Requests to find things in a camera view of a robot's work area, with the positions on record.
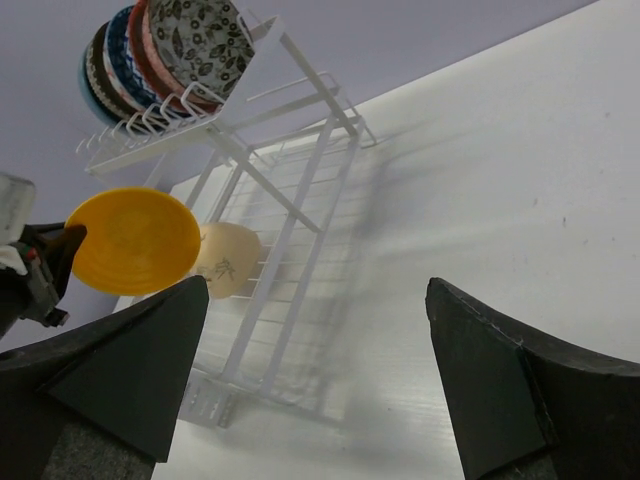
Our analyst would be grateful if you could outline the orange red patterned bowl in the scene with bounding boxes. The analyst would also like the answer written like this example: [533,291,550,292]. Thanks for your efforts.
[137,1,237,113]

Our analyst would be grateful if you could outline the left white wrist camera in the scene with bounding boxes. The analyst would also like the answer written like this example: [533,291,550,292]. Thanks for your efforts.
[0,173,36,276]

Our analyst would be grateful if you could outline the dark brown cream bowl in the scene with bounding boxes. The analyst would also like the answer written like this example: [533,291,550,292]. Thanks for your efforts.
[84,23,134,122]

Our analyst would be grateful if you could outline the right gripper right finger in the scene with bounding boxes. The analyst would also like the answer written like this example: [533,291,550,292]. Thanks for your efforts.
[425,278,639,479]

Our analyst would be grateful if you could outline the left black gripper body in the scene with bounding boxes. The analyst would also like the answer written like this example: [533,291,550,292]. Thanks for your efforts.
[1,222,69,338]

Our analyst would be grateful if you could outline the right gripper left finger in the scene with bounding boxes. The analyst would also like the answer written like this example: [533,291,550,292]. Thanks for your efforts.
[1,276,209,479]

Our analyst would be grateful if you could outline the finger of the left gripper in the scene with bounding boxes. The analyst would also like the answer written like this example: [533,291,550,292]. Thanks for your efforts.
[39,223,87,299]

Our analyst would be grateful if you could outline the white wire dish rack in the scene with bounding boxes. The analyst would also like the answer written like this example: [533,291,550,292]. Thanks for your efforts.
[76,17,377,428]

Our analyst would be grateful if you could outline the black white floral bowl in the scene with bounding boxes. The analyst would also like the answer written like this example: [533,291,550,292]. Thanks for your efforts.
[142,0,254,103]

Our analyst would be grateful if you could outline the teal blue bowl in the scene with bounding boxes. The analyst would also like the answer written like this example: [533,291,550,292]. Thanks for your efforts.
[77,49,118,127]

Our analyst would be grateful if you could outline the blue triangle pattern bowl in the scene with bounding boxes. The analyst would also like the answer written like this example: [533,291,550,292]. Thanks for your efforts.
[103,6,151,111]

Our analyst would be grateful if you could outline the yellow bowl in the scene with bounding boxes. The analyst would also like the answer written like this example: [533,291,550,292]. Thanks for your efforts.
[65,187,200,296]

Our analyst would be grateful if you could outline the tan beige bowl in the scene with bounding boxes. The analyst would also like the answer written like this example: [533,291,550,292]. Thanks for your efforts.
[192,222,261,299]

